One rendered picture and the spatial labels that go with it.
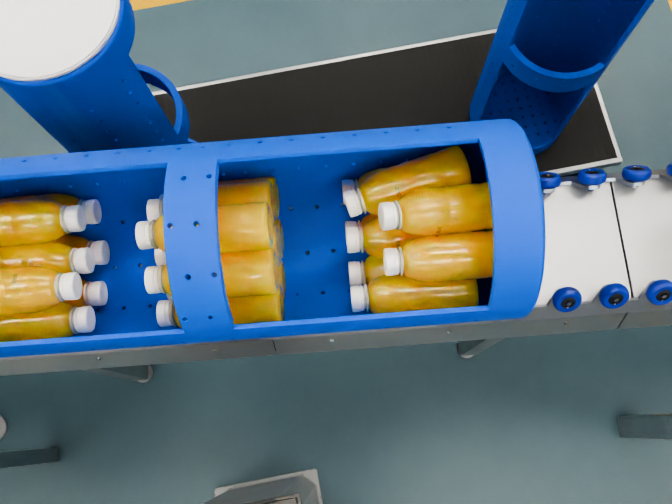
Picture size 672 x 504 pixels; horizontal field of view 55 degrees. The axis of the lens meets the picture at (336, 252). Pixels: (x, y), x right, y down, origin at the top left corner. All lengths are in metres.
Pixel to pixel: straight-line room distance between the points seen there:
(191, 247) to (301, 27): 1.67
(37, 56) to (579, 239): 0.96
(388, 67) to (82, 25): 1.14
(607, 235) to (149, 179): 0.76
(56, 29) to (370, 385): 1.29
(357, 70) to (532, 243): 1.39
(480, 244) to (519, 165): 0.13
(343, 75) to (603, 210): 1.15
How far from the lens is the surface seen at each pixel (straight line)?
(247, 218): 0.88
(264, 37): 2.40
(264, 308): 0.94
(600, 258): 1.17
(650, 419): 1.93
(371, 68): 2.14
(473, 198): 0.91
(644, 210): 1.23
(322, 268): 1.06
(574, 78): 1.66
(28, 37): 1.27
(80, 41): 1.23
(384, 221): 0.88
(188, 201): 0.83
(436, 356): 2.02
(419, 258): 0.89
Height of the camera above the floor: 1.99
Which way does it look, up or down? 75 degrees down
